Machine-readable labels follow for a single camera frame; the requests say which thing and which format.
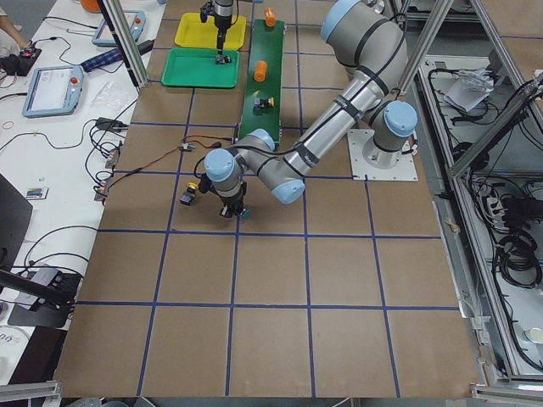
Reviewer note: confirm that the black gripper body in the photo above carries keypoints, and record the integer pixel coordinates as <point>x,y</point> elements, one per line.
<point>234,202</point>
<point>221,21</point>

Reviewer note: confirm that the yellow push button switch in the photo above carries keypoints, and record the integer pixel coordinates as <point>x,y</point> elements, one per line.
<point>188,196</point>

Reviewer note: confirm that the plain orange cylinder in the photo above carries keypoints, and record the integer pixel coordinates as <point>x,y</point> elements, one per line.
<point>260,71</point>

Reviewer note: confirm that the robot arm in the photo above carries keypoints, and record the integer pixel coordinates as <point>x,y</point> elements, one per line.
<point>373,48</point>
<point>222,12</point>

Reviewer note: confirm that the yellow plastic tray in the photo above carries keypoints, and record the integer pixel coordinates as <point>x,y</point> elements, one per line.
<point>192,33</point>

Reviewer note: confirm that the orange 4680 labelled cylinder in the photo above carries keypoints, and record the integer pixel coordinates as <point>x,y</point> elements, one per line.
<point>270,17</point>

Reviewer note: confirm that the green conveyor belt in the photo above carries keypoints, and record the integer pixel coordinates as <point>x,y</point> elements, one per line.
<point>266,44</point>

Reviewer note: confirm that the green plastic tray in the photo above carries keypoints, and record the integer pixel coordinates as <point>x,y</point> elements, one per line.
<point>197,67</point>

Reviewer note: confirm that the black power adapter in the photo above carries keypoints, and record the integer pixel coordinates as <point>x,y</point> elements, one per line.
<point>145,47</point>

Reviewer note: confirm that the aluminium frame post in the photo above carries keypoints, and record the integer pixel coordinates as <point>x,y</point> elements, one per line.
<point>114,16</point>

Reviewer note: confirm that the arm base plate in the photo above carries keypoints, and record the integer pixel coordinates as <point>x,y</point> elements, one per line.
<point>369,163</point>

